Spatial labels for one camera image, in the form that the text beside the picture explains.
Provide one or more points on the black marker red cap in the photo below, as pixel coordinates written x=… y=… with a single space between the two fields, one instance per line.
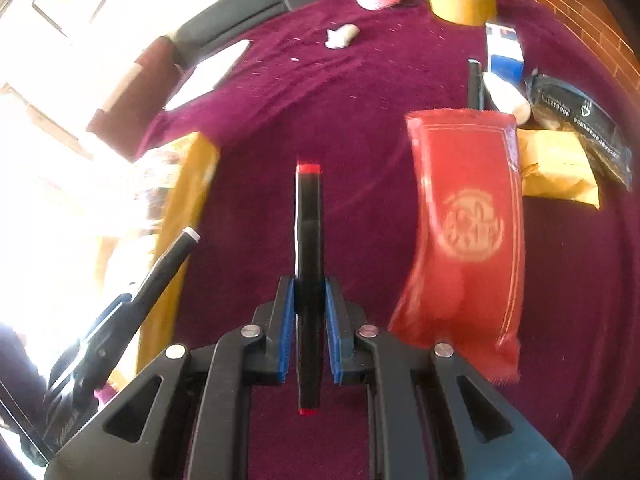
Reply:
x=309 y=291

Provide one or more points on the maroon velvet bedspread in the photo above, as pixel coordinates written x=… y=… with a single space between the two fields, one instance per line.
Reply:
x=292 y=99

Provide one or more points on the yellow edged cardboard tray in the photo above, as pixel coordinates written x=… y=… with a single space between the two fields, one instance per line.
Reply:
x=167 y=195

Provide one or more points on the brown wooden cabinet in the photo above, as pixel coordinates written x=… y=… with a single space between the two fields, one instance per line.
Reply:
x=595 y=26

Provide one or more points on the white pill bottle red label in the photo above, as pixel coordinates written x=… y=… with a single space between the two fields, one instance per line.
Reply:
x=507 y=99

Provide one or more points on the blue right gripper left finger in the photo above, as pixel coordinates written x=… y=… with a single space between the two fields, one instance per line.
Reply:
x=186 y=414

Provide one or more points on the black pen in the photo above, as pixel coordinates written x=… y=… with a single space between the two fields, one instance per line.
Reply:
x=164 y=270

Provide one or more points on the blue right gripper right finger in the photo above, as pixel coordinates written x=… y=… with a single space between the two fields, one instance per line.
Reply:
x=431 y=415

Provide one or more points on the yellow snack packet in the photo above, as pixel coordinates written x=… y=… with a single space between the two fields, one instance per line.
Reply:
x=553 y=164

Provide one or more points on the red foil snack bag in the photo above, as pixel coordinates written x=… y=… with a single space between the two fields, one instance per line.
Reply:
x=466 y=283

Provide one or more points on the black grain bag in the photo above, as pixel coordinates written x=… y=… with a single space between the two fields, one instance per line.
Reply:
x=558 y=105

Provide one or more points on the black long stick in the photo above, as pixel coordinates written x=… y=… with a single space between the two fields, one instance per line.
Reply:
x=475 y=86

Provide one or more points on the white notepad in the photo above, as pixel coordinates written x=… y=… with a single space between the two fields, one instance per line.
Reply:
x=207 y=75

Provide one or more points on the blue white small box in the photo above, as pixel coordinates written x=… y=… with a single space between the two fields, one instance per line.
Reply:
x=504 y=53

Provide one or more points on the small white crumpled tissue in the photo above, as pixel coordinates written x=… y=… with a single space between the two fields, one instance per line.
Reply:
x=341 y=37

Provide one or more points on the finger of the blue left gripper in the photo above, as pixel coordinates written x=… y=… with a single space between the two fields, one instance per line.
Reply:
x=102 y=350

